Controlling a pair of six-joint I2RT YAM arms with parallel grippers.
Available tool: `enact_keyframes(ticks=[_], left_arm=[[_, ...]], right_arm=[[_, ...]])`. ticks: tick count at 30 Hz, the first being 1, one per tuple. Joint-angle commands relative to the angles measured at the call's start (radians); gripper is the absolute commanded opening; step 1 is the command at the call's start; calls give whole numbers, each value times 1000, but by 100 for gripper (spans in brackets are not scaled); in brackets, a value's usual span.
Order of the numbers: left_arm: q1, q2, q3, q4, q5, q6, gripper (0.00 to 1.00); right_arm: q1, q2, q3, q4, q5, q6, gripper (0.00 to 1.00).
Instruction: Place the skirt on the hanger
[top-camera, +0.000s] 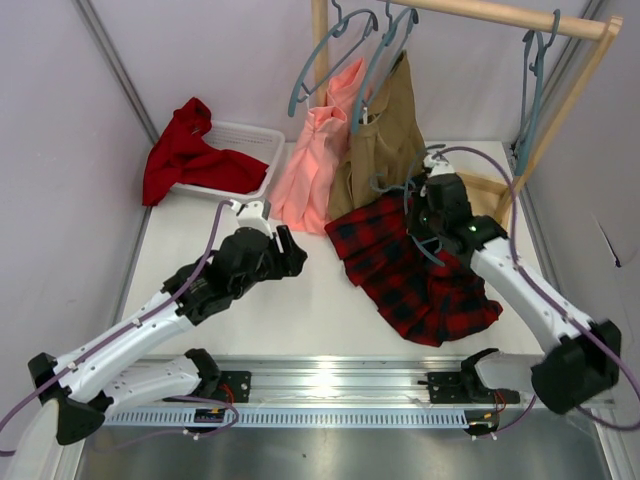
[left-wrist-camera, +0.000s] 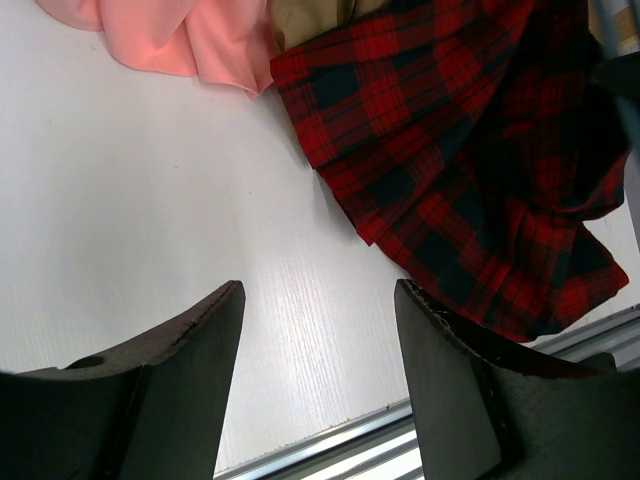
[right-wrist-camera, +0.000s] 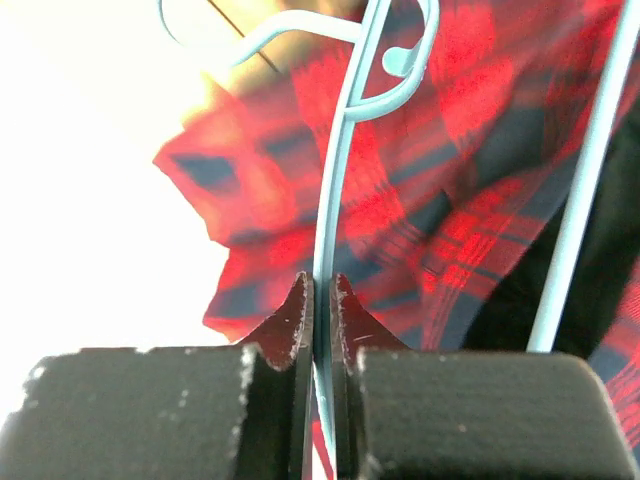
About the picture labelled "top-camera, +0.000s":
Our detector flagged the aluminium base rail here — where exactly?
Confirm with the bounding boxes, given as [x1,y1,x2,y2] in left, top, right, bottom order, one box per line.
[99,354,616,409]

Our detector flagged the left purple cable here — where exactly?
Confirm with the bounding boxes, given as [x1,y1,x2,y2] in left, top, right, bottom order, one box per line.
[0,199,236,456]

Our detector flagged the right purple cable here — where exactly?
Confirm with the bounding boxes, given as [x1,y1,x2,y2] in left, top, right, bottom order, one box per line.
[434,145,640,431]

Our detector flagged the white plastic basket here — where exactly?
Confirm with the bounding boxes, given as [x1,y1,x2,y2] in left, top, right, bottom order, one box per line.
[171,121,285,203]

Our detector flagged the tan skirt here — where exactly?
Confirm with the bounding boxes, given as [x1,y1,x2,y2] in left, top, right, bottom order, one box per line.
[328,51,424,220]

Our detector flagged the red navy plaid skirt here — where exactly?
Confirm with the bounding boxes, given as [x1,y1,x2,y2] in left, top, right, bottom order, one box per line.
[325,192,503,347]

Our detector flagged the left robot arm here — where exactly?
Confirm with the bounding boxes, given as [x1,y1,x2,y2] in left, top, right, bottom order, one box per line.
[28,225,308,446]

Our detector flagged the pink skirt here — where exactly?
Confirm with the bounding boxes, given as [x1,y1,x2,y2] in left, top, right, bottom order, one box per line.
[269,58,367,236]

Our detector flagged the purple cable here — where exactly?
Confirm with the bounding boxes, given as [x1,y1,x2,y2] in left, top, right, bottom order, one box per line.
[434,145,640,431]
[0,199,236,456]

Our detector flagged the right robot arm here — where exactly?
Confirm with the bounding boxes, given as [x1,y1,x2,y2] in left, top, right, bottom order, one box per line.
[408,171,621,414]

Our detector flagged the red garment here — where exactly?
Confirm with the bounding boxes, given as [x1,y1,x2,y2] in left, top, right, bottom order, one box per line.
[142,97,267,207]

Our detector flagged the blue hanger holding tan skirt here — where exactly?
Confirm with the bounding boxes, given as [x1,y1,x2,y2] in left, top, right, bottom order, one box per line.
[350,2,420,134]

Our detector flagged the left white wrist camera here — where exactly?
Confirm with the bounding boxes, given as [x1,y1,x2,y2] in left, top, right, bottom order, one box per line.
[231,200,273,238]

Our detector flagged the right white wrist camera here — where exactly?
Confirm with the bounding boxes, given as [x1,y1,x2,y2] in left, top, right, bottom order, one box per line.
[423,153,456,179]

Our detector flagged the wooden clothes rack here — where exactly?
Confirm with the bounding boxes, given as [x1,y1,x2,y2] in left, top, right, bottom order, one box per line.
[329,1,623,213]

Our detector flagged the white slotted cable duct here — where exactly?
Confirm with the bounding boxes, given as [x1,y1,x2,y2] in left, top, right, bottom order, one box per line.
[105,406,497,429]

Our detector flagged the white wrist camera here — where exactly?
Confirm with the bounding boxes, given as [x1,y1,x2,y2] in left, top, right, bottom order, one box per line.
[231,200,273,238]
[423,153,456,179]

